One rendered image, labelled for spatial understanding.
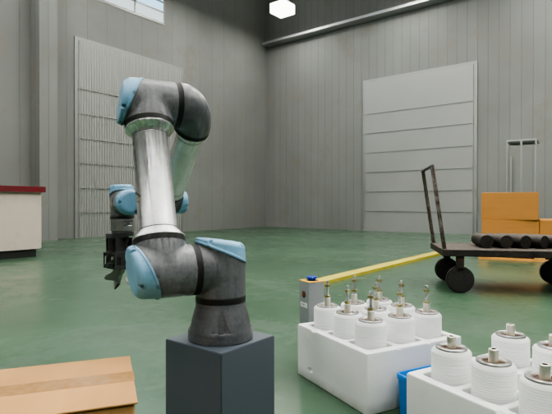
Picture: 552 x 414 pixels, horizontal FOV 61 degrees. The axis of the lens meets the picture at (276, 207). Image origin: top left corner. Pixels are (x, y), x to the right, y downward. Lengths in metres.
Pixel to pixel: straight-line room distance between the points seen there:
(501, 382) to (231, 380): 0.59
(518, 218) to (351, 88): 6.87
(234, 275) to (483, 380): 0.60
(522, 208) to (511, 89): 5.01
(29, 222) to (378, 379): 5.08
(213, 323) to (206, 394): 0.15
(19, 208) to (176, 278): 5.06
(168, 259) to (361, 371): 0.71
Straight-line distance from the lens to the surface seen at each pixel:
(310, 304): 1.83
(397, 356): 1.51
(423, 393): 1.29
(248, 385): 1.11
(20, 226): 6.03
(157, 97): 1.18
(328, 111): 11.91
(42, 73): 8.88
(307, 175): 12.04
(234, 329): 1.07
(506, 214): 5.71
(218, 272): 1.05
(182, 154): 1.32
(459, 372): 1.27
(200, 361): 1.07
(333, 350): 1.57
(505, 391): 1.21
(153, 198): 1.07
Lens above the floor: 0.61
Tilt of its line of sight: level
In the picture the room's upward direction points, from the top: straight up
